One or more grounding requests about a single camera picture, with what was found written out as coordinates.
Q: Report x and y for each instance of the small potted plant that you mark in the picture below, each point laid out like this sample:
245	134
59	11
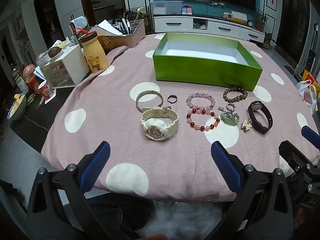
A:
268	40

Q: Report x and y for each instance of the white power strip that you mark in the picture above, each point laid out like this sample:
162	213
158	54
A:
215	3

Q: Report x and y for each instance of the white television cabinet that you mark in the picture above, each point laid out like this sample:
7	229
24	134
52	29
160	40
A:
217	26

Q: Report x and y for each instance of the dark planter with plants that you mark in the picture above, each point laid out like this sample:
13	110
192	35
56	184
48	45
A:
146	17

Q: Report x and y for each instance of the white wrist watch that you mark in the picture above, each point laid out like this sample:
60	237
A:
152	130

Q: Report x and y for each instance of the person's dark pants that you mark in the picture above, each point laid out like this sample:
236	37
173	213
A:
120	217

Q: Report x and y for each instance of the green cardboard box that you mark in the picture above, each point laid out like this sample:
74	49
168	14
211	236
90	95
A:
200	72

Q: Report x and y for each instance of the gold flower brooch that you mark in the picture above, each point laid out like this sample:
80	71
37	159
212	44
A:
247	125

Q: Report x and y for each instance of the pink storage bin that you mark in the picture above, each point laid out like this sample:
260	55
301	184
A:
132	38

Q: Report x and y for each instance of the white plastic bag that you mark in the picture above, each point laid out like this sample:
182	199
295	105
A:
306	93

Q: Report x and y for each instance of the grey curtain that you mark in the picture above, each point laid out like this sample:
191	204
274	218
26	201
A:
310	37

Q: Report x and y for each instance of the white papers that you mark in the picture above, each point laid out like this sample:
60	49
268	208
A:
107	28

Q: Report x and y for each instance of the bowl with yellow food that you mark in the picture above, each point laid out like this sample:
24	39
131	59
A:
16	107

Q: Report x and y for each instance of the small alarm clock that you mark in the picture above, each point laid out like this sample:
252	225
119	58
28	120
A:
250	23

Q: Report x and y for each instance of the dark drink bottle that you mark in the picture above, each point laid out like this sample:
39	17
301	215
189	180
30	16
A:
18	78

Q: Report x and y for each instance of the tall potted plant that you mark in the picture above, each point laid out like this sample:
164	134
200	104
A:
261	20

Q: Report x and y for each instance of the silver bangle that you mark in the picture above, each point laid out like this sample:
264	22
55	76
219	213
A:
137	101

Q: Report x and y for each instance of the white fluffy cloth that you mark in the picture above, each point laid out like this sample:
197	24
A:
187	217

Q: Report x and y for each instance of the yellow bear bottle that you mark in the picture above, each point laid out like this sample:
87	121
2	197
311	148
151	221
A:
96	60

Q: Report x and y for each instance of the clear plastic storage box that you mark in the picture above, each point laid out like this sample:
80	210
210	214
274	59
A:
166	7

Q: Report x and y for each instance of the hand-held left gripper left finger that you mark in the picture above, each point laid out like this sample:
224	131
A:
96	165

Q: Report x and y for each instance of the white drawer organizer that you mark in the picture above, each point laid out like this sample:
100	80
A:
75	62

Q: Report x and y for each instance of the green jade pendant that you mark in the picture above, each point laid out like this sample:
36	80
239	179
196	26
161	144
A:
228	120

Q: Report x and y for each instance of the white desk calendar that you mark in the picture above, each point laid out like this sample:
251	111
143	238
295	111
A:
239	16

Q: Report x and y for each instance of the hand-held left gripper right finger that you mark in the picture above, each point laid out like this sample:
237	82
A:
226	166

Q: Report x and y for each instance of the red paper cup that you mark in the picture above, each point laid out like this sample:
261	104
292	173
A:
46	90

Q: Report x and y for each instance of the red and yellow bag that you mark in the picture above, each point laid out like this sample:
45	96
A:
310	76

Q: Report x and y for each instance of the black wrist watch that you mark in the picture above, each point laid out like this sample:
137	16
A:
255	106

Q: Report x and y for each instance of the small pink device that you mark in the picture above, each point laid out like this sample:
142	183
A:
227	15

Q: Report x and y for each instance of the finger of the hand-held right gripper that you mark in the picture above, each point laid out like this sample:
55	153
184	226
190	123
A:
292	153
310	134

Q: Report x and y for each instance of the pink polka dot blanket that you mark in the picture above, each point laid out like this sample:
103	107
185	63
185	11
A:
112	130

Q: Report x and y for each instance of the green and white packet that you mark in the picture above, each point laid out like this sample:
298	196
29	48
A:
80	23

